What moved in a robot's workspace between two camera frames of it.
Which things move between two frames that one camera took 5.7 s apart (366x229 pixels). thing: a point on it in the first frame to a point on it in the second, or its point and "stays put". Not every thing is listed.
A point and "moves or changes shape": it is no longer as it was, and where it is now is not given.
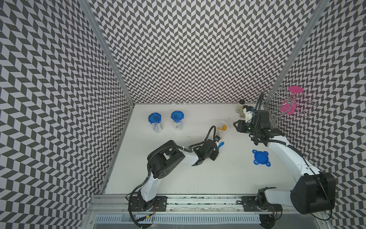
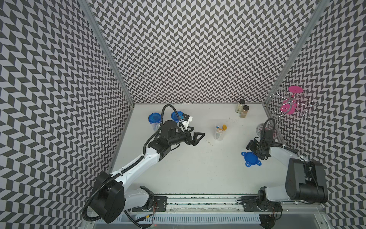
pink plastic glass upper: (295, 89) stays put
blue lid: (261, 157) moves or changes shape
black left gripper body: (212, 155) to (180, 137)
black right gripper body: (251, 127) to (253, 146)
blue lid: (154, 118) stays put
